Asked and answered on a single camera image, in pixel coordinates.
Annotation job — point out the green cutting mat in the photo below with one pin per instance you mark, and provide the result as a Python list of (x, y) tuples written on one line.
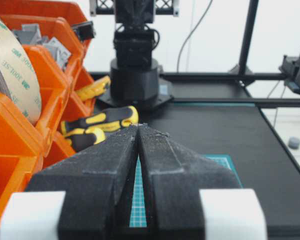
[(138, 210)]

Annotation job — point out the orange bin with screwdrivers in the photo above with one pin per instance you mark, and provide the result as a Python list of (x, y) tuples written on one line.
[(74, 109)]

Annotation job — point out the black device at right edge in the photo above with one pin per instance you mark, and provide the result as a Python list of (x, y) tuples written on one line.
[(291, 68)]

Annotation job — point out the black clip in bin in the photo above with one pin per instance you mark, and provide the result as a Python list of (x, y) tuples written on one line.
[(84, 30)]

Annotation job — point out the orange bin with tape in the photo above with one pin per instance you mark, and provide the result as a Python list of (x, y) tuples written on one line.
[(23, 146)]

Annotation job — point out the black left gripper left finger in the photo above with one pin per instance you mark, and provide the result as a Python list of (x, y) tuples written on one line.
[(98, 183)]

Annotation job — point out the roll of 3M adhesive tape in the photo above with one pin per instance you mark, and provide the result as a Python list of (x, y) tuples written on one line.
[(18, 79)]

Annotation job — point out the orange bin with utility knife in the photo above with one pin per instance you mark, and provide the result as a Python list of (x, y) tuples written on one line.
[(83, 85)]

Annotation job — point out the black aluminium frame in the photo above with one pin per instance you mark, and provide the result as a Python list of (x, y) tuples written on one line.
[(227, 80)]

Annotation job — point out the orange top-row end bin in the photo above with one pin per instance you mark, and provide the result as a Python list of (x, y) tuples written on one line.
[(14, 13)]

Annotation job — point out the black table mat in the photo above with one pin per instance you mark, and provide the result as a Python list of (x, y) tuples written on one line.
[(241, 131)]

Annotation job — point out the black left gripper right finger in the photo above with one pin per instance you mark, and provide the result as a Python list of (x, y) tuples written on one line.
[(172, 176)]

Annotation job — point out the yellow utility knife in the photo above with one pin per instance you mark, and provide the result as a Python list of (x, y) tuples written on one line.
[(95, 89)]

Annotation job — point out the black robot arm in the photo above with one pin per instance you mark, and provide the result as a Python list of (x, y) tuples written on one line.
[(138, 184)]

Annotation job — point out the small grey cap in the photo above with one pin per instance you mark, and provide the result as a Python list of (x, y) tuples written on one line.
[(294, 143)]

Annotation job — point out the grey corner bracket pile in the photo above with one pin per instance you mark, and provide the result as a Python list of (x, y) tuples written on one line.
[(30, 34)]

